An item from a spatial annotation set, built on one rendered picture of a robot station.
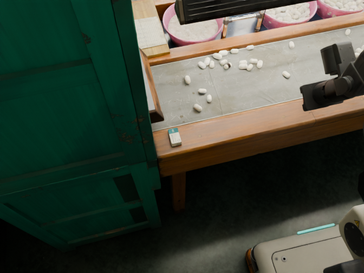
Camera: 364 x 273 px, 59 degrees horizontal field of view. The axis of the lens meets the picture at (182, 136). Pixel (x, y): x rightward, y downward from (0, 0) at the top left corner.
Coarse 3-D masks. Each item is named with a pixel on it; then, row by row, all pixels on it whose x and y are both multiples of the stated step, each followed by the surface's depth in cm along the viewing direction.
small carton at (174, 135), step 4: (172, 128) 111; (176, 128) 111; (168, 132) 110; (172, 132) 110; (176, 132) 110; (172, 136) 109; (176, 136) 109; (172, 140) 109; (176, 140) 109; (180, 140) 109; (172, 144) 108; (176, 144) 109; (180, 144) 110
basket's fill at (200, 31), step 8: (176, 16) 146; (168, 24) 143; (176, 24) 144; (184, 24) 143; (192, 24) 143; (200, 24) 143; (208, 24) 144; (216, 24) 144; (176, 32) 140; (184, 32) 141; (192, 32) 141; (200, 32) 141; (208, 32) 141; (216, 32) 141; (192, 40) 139
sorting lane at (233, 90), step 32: (352, 32) 140; (160, 64) 131; (192, 64) 131; (224, 64) 131; (256, 64) 131; (288, 64) 131; (320, 64) 131; (160, 96) 123; (192, 96) 123; (224, 96) 123; (256, 96) 123; (288, 96) 123; (160, 128) 116
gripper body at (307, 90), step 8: (328, 80) 76; (304, 88) 81; (312, 88) 82; (320, 88) 78; (304, 96) 81; (312, 96) 81; (320, 96) 78; (304, 104) 82; (312, 104) 81; (320, 104) 81; (328, 104) 82
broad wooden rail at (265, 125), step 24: (360, 96) 120; (216, 120) 115; (240, 120) 115; (264, 120) 115; (288, 120) 115; (312, 120) 115; (336, 120) 119; (360, 120) 126; (168, 144) 110; (192, 144) 110; (216, 144) 111; (240, 144) 116; (264, 144) 121; (288, 144) 128; (168, 168) 118; (192, 168) 124
